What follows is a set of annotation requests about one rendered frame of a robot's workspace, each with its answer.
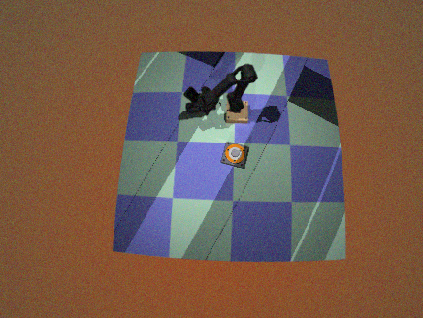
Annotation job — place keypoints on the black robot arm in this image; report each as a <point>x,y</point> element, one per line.
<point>211,98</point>

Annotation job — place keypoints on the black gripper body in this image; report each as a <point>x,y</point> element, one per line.
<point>190,94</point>

